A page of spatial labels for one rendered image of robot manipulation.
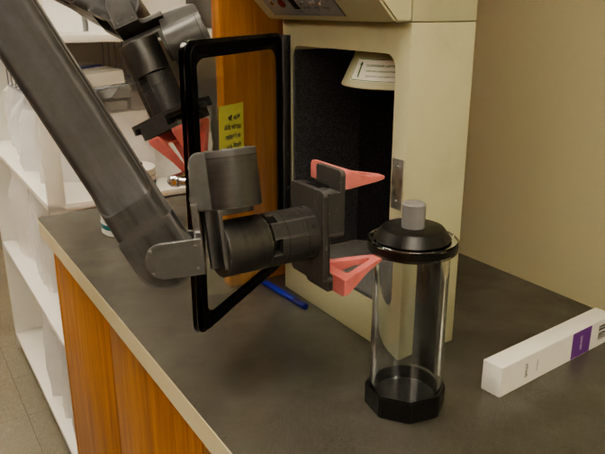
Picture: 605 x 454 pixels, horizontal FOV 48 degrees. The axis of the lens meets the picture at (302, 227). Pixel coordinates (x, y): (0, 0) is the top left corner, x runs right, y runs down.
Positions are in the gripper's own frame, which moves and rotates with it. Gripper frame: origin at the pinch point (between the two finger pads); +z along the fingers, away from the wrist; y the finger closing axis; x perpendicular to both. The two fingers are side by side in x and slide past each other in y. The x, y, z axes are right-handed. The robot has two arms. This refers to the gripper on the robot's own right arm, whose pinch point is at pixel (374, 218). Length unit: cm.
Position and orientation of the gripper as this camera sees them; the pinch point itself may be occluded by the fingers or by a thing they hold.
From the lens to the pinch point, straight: 77.4
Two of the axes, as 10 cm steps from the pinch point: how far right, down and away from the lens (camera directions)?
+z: 8.5, -1.7, 5.0
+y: -0.1, -9.5, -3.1
